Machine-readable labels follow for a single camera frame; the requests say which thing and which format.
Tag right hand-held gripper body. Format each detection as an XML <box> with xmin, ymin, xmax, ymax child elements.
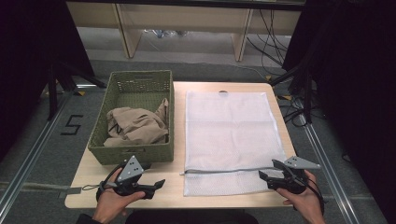
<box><xmin>266</xmin><ymin>155</ymin><xmax>321</xmax><ymax>195</ymax></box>

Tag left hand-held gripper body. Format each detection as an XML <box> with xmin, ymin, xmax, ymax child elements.
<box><xmin>112</xmin><ymin>155</ymin><xmax>157</xmax><ymax>201</ymax></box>

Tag beige garment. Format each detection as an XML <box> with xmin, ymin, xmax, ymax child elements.
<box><xmin>103</xmin><ymin>97</ymin><xmax>170</xmax><ymax>147</ymax></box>

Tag green woven basket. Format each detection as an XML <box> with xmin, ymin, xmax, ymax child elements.
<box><xmin>87</xmin><ymin>69</ymin><xmax>175</xmax><ymax>166</ymax></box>

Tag white mesh laundry bag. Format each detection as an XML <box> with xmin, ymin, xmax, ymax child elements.
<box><xmin>179</xmin><ymin>90</ymin><xmax>288</xmax><ymax>197</ymax></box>

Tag person's right hand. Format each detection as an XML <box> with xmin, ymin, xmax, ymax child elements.
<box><xmin>276</xmin><ymin>170</ymin><xmax>327</xmax><ymax>224</ymax></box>

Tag person's left hand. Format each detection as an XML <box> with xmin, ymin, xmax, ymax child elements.
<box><xmin>92</xmin><ymin>168</ymin><xmax>147</xmax><ymax>224</ymax></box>

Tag person's dark-clothed body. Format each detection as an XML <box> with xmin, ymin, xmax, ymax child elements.
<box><xmin>124</xmin><ymin>209</ymin><xmax>260</xmax><ymax>224</ymax></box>

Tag grey tape strip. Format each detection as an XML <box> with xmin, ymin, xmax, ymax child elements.
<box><xmin>0</xmin><ymin>181</ymin><xmax>83</xmax><ymax>200</ymax></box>

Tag black metal stand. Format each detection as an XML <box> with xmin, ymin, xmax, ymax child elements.
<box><xmin>268</xmin><ymin>65</ymin><xmax>315</xmax><ymax>125</ymax></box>
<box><xmin>46</xmin><ymin>61</ymin><xmax>107</xmax><ymax>121</ymax></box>

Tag black curtain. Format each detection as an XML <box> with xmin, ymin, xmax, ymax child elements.
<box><xmin>0</xmin><ymin>0</ymin><xmax>95</xmax><ymax>163</ymax></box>
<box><xmin>281</xmin><ymin>0</ymin><xmax>396</xmax><ymax>224</ymax></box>

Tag clear plastic wrap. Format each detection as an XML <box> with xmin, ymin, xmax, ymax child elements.
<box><xmin>143</xmin><ymin>29</ymin><xmax>189</xmax><ymax>39</ymax></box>

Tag light wooden desk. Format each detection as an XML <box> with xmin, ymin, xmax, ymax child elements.
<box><xmin>65</xmin><ymin>0</ymin><xmax>303</xmax><ymax>63</ymax></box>

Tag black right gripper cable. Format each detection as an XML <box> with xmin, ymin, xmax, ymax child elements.
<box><xmin>306</xmin><ymin>176</ymin><xmax>327</xmax><ymax>217</ymax></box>

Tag metal floor rail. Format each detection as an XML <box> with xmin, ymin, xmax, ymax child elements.
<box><xmin>0</xmin><ymin>92</ymin><xmax>74</xmax><ymax>217</ymax></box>
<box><xmin>298</xmin><ymin>113</ymin><xmax>361</xmax><ymax>224</ymax></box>

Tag black floor cables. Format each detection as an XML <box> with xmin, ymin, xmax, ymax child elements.
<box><xmin>277</xmin><ymin>94</ymin><xmax>323</xmax><ymax>128</ymax></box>

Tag bundle of hanging black cables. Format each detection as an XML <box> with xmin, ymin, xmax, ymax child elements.
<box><xmin>247</xmin><ymin>8</ymin><xmax>290</xmax><ymax>68</ymax></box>

